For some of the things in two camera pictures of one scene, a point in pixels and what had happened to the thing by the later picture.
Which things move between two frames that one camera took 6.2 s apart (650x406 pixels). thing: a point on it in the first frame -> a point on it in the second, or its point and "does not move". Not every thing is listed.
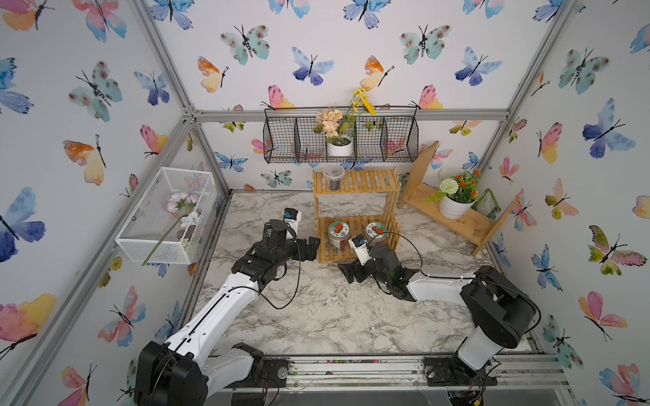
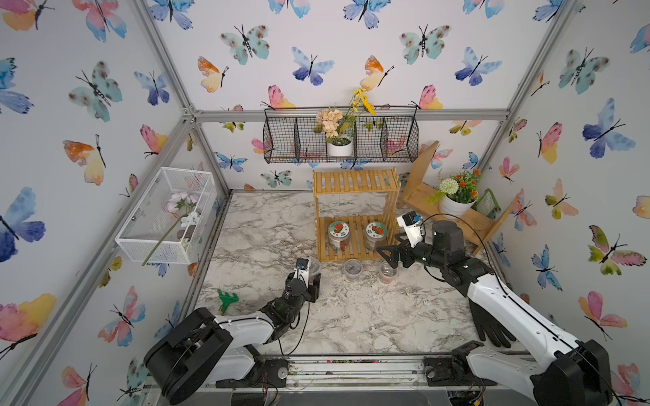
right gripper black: x=355 y=266 -> x=405 y=248
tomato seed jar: x=338 y=233 does not move
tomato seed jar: x=376 y=233 does not move
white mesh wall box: x=173 y=221 does not move
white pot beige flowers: x=338 y=125 does not move
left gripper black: x=311 y=249 -> x=313 y=291
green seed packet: x=487 y=205 does not move
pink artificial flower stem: x=180 y=202 does not move
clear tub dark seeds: x=333 y=172 -> x=315 y=267
